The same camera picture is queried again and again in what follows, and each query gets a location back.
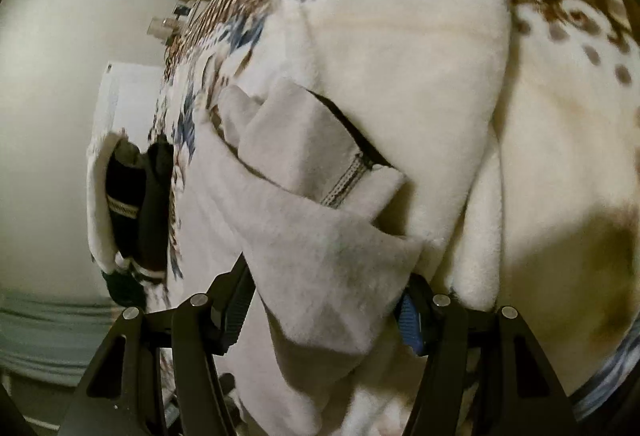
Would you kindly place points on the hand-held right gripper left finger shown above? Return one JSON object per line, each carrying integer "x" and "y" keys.
{"x": 235, "y": 316}

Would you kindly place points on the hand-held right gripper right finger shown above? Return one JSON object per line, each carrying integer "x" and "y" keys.
{"x": 410, "y": 321}

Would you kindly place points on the grey long-sleeve shirt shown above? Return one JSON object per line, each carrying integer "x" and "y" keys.
{"x": 310, "y": 256}

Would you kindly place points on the dark green duvet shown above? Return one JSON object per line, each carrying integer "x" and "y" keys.
{"x": 122, "y": 288}

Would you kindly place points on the black folded garment with stripes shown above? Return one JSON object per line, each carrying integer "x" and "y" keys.
{"x": 145, "y": 216}

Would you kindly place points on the white folded garment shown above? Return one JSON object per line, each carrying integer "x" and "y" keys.
{"x": 97, "y": 216}

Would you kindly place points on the grey-green curtain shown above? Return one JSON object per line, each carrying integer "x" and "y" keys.
{"x": 45, "y": 336}

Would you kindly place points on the white bed headboard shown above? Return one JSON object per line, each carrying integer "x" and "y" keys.
{"x": 125, "y": 91}

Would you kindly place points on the floral blanket with checked border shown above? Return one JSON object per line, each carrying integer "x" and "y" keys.
{"x": 425, "y": 66}

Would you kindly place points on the white nightstand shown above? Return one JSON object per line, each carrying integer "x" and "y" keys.
{"x": 162, "y": 27}

